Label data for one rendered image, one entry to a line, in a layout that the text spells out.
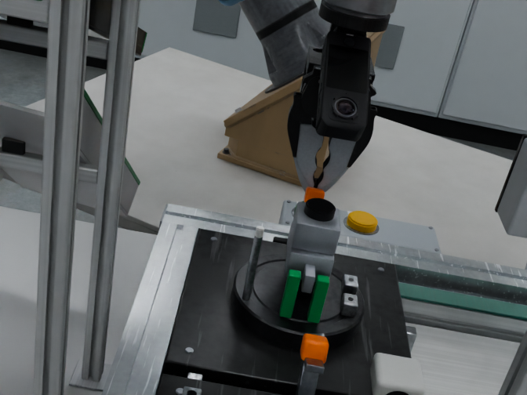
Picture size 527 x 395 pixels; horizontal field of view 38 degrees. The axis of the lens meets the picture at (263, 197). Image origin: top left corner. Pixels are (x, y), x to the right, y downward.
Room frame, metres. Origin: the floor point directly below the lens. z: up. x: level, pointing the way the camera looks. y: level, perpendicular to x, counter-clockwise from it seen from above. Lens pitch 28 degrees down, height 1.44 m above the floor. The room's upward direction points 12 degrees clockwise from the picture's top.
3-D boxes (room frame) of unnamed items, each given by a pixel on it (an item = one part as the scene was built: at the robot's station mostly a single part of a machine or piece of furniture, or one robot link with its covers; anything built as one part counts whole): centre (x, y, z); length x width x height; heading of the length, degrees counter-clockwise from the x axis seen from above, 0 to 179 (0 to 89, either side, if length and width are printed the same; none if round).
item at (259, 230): (0.62, 0.00, 1.03); 0.01 x 0.01 x 0.08
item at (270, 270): (0.65, -0.06, 0.98); 0.14 x 0.14 x 0.02
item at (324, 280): (0.61, -0.07, 1.01); 0.01 x 0.01 x 0.05; 2
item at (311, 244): (0.64, -0.06, 1.06); 0.08 x 0.04 x 0.07; 2
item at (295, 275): (0.61, -0.04, 1.01); 0.01 x 0.01 x 0.05; 2
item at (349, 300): (0.63, -0.11, 1.00); 0.02 x 0.01 x 0.02; 2
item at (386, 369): (0.56, -0.16, 0.97); 0.05 x 0.05 x 0.04; 2
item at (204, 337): (0.65, -0.06, 0.96); 0.24 x 0.24 x 0.02; 2
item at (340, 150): (0.77, -0.07, 1.10); 0.06 x 0.03 x 0.09; 2
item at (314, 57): (0.77, -0.05, 1.20); 0.09 x 0.08 x 0.12; 2
